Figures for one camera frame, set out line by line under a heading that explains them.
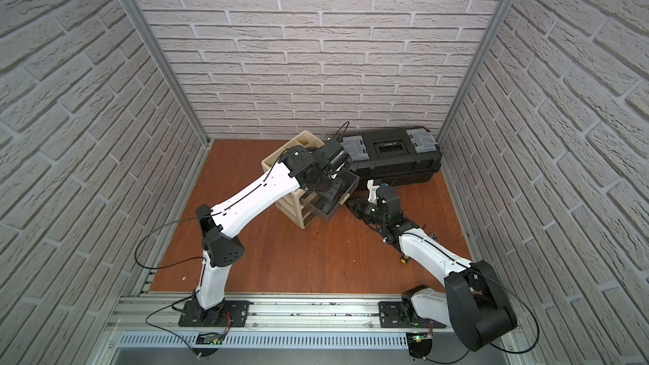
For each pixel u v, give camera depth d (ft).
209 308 2.05
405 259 2.72
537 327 1.24
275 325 2.41
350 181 2.53
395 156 3.02
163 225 3.16
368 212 2.38
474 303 1.35
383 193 2.20
